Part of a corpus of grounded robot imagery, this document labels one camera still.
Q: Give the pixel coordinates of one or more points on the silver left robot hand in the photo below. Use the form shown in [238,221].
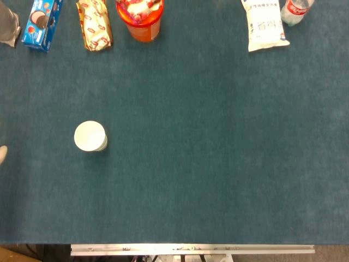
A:
[2,153]

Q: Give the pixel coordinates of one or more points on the white paper cup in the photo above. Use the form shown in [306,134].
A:
[89,135]

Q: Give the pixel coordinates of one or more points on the gold red snack bag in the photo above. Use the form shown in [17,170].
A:
[95,26]

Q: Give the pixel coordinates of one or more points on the orange snack tub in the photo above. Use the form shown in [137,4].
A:
[141,23]

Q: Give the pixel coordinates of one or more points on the white snack bag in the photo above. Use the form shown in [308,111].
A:
[265,27]

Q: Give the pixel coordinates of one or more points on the brown cardboard box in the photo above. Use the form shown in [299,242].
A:
[13,255]

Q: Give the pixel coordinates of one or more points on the grey plastic bag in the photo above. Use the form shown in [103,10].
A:
[7,24]

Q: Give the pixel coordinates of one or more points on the blue Oreo cookie box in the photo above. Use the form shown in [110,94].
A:
[41,24]

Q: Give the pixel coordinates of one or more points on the blue felt table cloth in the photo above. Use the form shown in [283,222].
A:
[191,136]

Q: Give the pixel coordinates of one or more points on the clear Coke bottle red label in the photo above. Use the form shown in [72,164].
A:
[295,11]

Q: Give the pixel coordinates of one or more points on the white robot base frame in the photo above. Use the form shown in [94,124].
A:
[178,258]

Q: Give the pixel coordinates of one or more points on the aluminium profile rail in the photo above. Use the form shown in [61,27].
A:
[191,249]

